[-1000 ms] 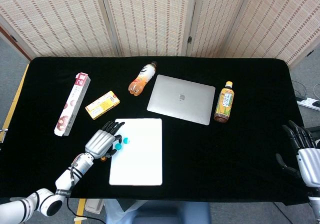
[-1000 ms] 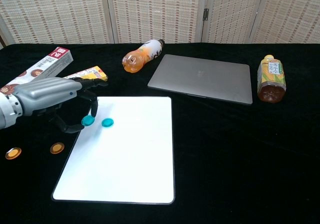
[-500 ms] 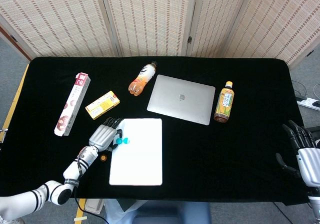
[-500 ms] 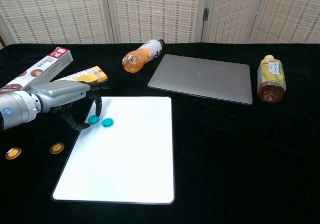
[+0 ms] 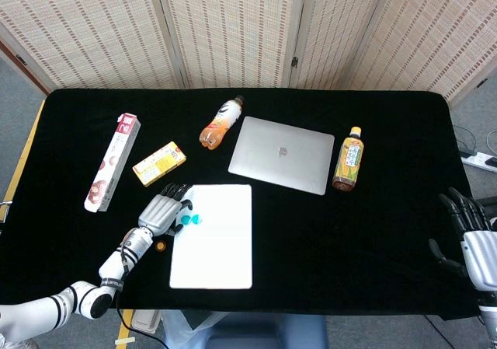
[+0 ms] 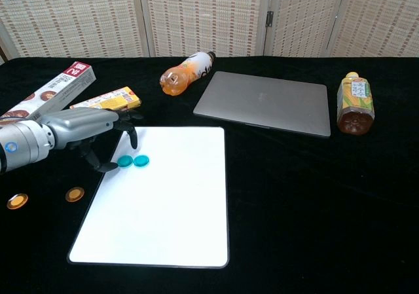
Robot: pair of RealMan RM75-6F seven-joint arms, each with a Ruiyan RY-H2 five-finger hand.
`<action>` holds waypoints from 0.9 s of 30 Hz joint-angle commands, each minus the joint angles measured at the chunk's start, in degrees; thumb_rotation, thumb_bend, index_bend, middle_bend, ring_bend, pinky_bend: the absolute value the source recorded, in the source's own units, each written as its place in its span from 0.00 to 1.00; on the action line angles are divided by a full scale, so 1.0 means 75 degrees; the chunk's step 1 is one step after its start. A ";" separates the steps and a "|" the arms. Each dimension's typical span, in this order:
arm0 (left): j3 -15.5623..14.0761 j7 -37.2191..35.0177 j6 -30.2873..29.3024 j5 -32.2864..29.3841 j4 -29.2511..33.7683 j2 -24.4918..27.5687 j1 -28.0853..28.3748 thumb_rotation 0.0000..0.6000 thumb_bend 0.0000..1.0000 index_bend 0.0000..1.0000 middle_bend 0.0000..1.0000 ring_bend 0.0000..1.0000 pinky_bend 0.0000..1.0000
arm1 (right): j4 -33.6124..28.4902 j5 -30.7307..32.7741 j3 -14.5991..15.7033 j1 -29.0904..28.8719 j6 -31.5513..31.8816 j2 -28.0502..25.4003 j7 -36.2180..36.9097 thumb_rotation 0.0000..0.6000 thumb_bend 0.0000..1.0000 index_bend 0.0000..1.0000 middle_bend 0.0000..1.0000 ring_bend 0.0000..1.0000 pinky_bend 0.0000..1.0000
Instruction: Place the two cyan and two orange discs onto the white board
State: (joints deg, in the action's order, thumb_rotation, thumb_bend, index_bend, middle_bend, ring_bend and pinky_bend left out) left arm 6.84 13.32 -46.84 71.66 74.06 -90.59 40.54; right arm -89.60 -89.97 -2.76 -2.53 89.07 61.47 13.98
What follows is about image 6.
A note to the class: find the orange juice bottle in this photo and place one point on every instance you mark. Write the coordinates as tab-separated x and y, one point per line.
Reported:
183	74

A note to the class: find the brown tea bottle yellow label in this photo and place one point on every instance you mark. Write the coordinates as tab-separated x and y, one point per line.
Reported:
355	104

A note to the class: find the woven folding screen panel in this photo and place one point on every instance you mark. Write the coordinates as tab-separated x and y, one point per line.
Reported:
68	15
304	19
203	15
379	19

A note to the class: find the grey closed laptop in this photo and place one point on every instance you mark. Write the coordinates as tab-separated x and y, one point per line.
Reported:
265	102

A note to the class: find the black table cloth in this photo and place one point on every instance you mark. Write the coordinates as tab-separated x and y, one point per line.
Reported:
294	209

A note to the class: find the orange round magnet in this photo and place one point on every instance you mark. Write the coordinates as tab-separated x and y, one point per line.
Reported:
74	194
17	201

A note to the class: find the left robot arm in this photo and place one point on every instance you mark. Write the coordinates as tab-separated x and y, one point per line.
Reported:
23	143

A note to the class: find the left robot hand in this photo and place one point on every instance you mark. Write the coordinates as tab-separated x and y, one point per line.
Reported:
82	123

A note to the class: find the long grey cookie box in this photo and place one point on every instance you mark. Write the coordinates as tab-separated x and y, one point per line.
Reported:
62	84

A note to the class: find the metal screen hinge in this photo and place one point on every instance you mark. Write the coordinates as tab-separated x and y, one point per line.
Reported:
269	18

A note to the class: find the yellow snack box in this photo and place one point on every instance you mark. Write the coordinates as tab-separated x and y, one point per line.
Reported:
114	99

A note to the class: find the blue round magnet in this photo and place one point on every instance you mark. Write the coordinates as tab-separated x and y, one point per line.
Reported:
141	160
124	161

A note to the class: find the white magnetic board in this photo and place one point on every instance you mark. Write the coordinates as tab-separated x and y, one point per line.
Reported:
163	209

